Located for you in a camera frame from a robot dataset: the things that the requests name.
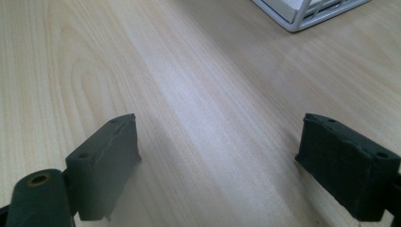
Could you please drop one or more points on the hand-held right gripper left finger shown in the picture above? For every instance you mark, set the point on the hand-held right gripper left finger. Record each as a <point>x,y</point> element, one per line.
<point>101,176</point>

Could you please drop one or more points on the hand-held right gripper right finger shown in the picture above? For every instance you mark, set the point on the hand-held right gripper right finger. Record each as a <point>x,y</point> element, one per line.
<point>346,176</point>

